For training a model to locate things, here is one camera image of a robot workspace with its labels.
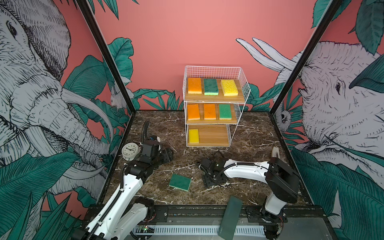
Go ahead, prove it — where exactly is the white wire three-tier shelf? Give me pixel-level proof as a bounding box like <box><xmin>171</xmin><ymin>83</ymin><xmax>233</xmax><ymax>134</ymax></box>
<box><xmin>183</xmin><ymin>66</ymin><xmax>251</xmax><ymax>148</ymax></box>

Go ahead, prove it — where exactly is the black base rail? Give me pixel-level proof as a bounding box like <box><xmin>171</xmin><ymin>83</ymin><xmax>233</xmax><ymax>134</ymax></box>
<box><xmin>144</xmin><ymin>205</ymin><xmax>326</xmax><ymax>225</ymax></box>

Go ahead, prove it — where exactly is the right black frame post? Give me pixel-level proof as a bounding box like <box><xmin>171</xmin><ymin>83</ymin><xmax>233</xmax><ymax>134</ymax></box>
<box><xmin>269</xmin><ymin>0</ymin><xmax>344</xmax><ymax>115</ymax></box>

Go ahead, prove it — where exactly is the white round clock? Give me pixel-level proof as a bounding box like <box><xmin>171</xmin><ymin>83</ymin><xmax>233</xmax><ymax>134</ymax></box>
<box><xmin>121</xmin><ymin>143</ymin><xmax>141</xmax><ymax>161</ymax></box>

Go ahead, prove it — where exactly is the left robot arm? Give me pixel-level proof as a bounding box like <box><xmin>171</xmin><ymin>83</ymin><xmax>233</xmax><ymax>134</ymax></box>
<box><xmin>71</xmin><ymin>121</ymin><xmax>174</xmax><ymax>240</ymax></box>

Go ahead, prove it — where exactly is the beige plastic clip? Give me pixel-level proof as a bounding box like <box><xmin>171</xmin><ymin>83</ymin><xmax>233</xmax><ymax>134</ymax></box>
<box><xmin>271</xmin><ymin>147</ymin><xmax>280</xmax><ymax>159</ymax></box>

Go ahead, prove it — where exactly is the yellow sponge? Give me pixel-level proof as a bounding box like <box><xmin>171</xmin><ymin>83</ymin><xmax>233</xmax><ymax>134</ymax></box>
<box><xmin>189</xmin><ymin>129</ymin><xmax>200</xmax><ymax>144</ymax></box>
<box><xmin>221</xmin><ymin>80</ymin><xmax>239</xmax><ymax>97</ymax></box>

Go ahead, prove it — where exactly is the white slotted cable duct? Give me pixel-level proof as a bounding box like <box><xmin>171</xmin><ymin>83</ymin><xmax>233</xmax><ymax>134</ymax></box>
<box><xmin>132</xmin><ymin>225</ymin><xmax>265</xmax><ymax>237</ymax></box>

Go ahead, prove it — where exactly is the dark green foreground sponge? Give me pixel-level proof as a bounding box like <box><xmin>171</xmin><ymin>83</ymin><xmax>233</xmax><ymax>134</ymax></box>
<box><xmin>218</xmin><ymin>196</ymin><xmax>243</xmax><ymax>240</ymax></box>

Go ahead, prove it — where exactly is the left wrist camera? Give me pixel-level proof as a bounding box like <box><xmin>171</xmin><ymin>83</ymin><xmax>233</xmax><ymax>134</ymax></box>
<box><xmin>149</xmin><ymin>135</ymin><xmax>161</xmax><ymax>145</ymax></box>

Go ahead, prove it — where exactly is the left black frame post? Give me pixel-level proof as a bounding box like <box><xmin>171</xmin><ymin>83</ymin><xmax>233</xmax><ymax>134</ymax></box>
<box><xmin>74</xmin><ymin>0</ymin><xmax>136</xmax><ymax>113</ymax></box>

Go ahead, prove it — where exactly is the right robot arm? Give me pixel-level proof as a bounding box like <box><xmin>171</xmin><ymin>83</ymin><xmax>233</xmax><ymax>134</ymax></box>
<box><xmin>197</xmin><ymin>148</ymin><xmax>300</xmax><ymax>223</ymax></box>

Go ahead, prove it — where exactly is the orange sponge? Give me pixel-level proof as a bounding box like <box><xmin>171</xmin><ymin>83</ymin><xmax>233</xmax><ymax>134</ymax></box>
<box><xmin>204</xmin><ymin>104</ymin><xmax>217</xmax><ymax>120</ymax></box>
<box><xmin>187</xmin><ymin>104</ymin><xmax>201</xmax><ymax>121</ymax></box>
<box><xmin>188</xmin><ymin>78</ymin><xmax>202</xmax><ymax>94</ymax></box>

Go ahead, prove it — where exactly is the black frame post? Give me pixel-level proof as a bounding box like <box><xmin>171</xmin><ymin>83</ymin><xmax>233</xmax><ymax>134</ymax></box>
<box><xmin>269</xmin><ymin>0</ymin><xmax>344</xmax><ymax>115</ymax></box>
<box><xmin>74</xmin><ymin>0</ymin><xmax>136</xmax><ymax>113</ymax></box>

